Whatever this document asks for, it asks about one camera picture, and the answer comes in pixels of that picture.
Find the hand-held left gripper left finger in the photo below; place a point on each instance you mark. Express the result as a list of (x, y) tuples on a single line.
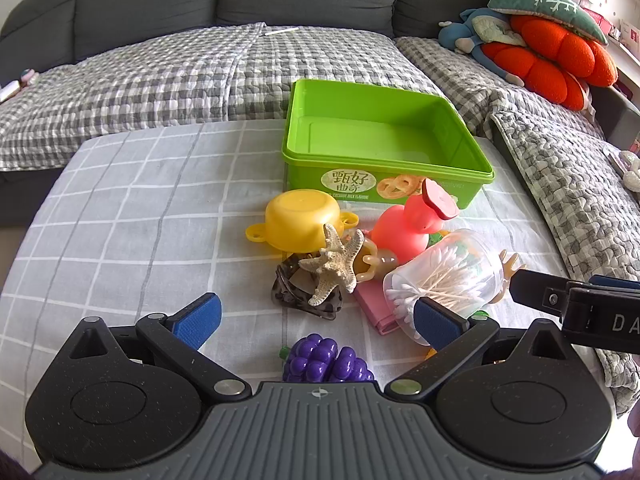
[(200, 317)]

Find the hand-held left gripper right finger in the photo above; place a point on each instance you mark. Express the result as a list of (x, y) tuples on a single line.
[(435, 322)]

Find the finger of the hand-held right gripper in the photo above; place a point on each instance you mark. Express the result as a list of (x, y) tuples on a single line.
[(537, 290), (615, 282)]

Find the tan hand-shaped toy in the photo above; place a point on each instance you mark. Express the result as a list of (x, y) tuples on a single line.
[(510, 265)]

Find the clear cotton swab jar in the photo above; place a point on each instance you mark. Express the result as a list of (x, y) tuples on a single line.
[(450, 275)]

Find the pink rubber toy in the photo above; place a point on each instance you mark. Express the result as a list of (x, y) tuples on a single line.
[(400, 232)]

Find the beige starfish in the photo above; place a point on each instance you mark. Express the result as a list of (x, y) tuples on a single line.
[(337, 260)]

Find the purple toy grapes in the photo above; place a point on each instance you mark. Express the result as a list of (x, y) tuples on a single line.
[(320, 360)]

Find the yellow toy bowl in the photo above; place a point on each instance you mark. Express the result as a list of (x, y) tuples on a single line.
[(300, 220)]

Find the green plastic box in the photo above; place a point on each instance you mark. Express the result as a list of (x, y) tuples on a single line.
[(380, 130)]

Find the tan pacifier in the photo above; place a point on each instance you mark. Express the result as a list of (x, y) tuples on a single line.
[(372, 260)]

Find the grey grid bedsheet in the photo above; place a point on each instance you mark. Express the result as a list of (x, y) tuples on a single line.
[(150, 240)]

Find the dark brown hair clip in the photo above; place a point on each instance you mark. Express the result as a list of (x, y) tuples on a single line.
[(290, 285)]

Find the grey pebble pattern quilt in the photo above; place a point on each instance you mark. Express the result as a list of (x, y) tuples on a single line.
[(565, 185)]

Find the white sparkly small object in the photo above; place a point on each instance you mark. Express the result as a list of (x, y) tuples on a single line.
[(630, 160)]

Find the grey gingham sofa cover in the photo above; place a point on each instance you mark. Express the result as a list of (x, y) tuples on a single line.
[(440, 75), (150, 85)]

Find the orange flower cushion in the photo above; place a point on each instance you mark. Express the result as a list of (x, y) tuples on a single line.
[(550, 45)]

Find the blue plush toy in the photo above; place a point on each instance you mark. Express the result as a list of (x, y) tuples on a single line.
[(465, 30)]

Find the pink and white small object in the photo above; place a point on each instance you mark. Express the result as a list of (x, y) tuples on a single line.
[(25, 78)]

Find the thin white stick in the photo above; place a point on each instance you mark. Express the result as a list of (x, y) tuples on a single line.
[(280, 32)]

